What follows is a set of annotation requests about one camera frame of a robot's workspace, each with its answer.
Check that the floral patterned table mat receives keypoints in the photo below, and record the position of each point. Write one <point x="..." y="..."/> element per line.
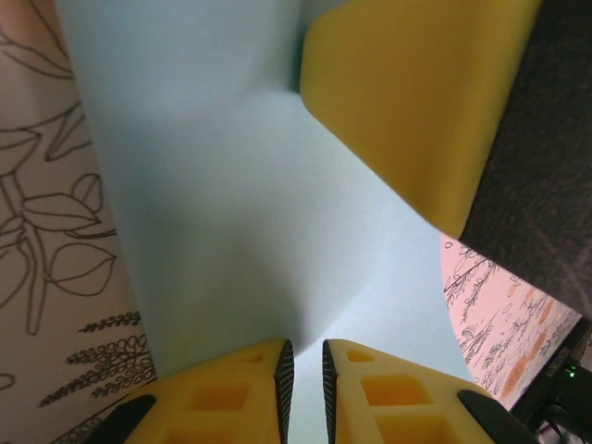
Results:
<point x="46" y="185"/>

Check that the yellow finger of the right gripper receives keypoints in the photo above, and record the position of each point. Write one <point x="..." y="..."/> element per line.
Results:
<point x="407" y="102"/>

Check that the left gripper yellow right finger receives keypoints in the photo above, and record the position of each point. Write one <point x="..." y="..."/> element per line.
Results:
<point x="398" y="407"/>

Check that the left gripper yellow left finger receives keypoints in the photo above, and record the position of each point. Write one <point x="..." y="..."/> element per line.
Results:
<point x="222" y="398"/>

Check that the light blue paper sheet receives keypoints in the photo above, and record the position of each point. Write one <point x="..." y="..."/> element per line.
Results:
<point x="208" y="185"/>

